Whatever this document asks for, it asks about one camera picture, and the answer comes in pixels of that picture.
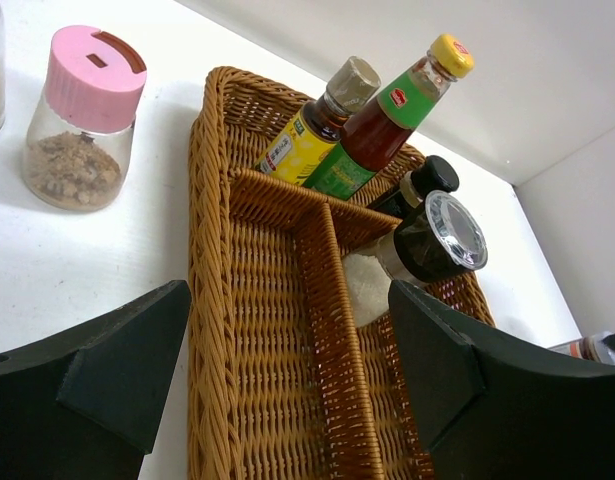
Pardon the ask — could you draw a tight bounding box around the black cap pepper bottle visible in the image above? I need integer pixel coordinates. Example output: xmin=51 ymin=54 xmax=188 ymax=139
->
xmin=367 ymin=155 xmax=460 ymax=219

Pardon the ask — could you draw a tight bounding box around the orange label sauce jar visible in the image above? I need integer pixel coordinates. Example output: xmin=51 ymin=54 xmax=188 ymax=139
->
xmin=550 ymin=331 xmax=615 ymax=366

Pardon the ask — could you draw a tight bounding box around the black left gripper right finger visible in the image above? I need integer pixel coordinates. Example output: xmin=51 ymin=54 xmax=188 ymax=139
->
xmin=388 ymin=281 xmax=615 ymax=479

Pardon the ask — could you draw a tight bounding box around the brown wicker divided basket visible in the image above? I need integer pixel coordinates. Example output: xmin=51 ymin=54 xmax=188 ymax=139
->
xmin=186 ymin=65 xmax=496 ymax=480

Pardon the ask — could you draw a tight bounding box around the green label yellow cap bottle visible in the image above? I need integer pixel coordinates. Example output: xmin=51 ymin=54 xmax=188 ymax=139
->
xmin=303 ymin=34 xmax=475 ymax=200

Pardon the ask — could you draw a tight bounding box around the clear lid salt grinder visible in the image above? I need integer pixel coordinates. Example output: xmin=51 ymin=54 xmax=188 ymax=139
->
xmin=342 ymin=190 xmax=488 ymax=328

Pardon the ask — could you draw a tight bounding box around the pink lid spice jar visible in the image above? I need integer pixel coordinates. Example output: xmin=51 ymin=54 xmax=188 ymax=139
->
xmin=22 ymin=25 xmax=147 ymax=212

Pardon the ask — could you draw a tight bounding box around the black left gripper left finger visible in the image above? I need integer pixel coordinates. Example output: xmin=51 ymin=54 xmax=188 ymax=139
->
xmin=0 ymin=280 xmax=191 ymax=479

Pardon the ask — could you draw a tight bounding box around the yellow label oil bottle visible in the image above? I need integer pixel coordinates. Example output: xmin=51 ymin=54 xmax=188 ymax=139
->
xmin=253 ymin=56 xmax=381 ymax=186

